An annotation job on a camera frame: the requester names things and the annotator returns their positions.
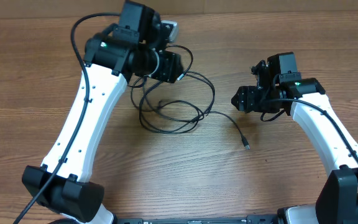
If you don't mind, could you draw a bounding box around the thick black USB cable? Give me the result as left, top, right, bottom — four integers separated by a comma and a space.
130, 44, 216, 135

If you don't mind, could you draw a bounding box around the thin black split cable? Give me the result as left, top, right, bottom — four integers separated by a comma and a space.
157, 99, 250, 151

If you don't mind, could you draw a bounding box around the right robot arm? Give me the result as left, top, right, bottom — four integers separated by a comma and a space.
231, 52, 358, 223

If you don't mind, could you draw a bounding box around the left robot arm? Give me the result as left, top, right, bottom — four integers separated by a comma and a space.
22, 1, 184, 223

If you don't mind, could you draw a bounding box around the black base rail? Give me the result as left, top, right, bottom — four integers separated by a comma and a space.
113, 214, 287, 224

